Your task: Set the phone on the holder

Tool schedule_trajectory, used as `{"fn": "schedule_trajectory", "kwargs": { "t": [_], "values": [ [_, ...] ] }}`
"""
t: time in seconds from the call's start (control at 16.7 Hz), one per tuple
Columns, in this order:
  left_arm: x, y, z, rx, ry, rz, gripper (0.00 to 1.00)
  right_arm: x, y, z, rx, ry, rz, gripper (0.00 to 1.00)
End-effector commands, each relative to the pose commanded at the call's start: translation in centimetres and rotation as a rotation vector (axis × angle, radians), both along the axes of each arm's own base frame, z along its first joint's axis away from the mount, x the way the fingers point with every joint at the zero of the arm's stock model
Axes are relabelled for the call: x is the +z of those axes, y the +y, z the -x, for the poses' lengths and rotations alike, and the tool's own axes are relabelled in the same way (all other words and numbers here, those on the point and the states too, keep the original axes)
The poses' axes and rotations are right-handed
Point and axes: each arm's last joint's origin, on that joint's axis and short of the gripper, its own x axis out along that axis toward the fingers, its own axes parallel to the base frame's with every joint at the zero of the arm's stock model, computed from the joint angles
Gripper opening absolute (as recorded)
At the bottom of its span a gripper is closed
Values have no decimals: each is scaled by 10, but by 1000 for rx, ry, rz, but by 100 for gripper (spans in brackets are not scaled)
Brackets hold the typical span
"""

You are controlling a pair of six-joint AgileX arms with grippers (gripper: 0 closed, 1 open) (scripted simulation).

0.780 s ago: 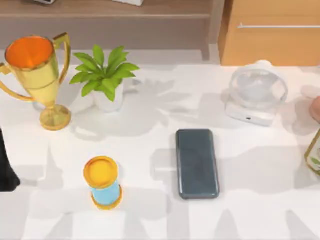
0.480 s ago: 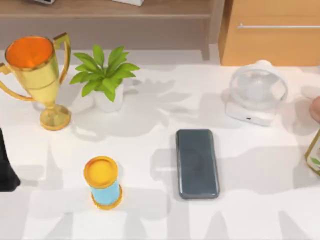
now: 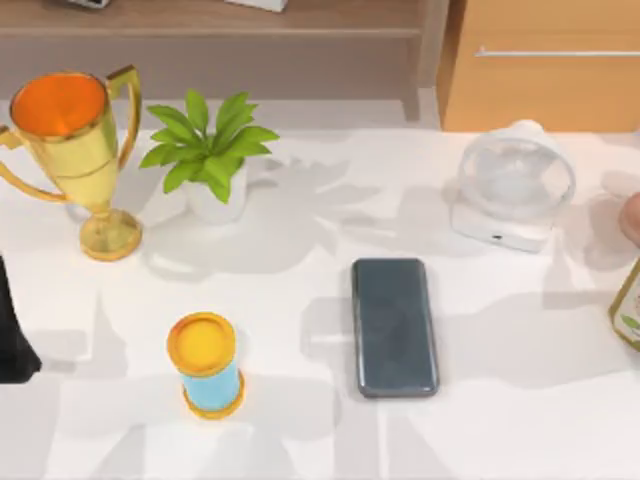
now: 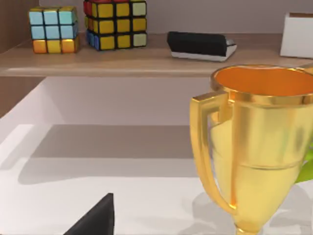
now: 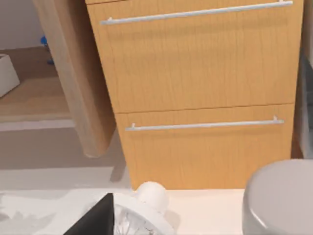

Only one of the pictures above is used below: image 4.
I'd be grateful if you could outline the gold trophy cup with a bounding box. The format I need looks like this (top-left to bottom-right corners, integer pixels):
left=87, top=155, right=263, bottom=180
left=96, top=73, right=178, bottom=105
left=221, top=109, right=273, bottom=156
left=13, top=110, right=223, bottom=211
left=189, top=64, right=313, bottom=235

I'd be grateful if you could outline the white box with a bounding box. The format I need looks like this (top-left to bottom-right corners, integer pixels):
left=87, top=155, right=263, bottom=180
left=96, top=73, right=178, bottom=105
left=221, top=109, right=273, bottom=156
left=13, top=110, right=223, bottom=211
left=279, top=12, right=313, bottom=59

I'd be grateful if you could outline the wooden shelf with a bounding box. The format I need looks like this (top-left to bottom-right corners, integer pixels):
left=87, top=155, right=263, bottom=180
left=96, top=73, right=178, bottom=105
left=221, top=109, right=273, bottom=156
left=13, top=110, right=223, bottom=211
left=0, top=0, right=313, bottom=118

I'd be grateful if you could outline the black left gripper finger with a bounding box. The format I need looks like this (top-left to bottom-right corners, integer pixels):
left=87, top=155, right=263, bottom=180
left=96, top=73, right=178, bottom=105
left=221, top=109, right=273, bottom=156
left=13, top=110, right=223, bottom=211
left=63, top=192, right=115, bottom=235

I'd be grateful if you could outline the green plant leaf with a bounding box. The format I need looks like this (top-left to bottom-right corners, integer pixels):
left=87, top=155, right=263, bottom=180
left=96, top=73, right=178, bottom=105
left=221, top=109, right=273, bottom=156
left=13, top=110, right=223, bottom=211
left=295, top=146, right=313, bottom=185

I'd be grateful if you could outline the blue and yellow puzzle cube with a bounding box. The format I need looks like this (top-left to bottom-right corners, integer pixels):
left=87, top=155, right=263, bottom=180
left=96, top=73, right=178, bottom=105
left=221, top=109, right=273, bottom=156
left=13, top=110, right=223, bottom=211
left=28, top=5, right=80, bottom=54

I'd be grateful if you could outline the black-edged yellow puzzle cube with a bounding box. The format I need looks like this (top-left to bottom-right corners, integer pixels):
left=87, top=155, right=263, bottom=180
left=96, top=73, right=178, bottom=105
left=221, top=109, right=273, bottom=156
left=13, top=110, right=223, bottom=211
left=83, top=0, right=148, bottom=52

